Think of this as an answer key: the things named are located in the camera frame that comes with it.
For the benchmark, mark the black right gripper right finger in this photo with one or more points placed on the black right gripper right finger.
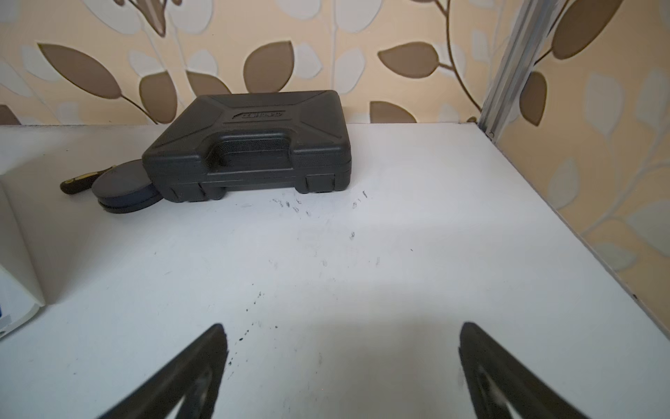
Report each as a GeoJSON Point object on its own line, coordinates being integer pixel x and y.
{"type": "Point", "coordinates": [499, 384]}

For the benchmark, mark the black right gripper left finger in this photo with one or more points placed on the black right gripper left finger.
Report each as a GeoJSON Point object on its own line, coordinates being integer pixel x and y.
{"type": "Point", "coordinates": [189, 383]}

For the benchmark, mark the silver laptop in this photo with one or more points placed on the silver laptop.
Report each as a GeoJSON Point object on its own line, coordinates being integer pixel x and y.
{"type": "Point", "coordinates": [21, 293]}

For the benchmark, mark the dark round disc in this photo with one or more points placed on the dark round disc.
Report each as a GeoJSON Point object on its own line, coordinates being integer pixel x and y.
{"type": "Point", "coordinates": [125, 189]}

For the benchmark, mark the black plastic tool case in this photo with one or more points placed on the black plastic tool case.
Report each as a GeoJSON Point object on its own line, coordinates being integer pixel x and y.
{"type": "Point", "coordinates": [231, 142]}

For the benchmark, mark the aluminium frame post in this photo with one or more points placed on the aluminium frame post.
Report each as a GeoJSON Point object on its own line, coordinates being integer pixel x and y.
{"type": "Point", "coordinates": [531, 27]}

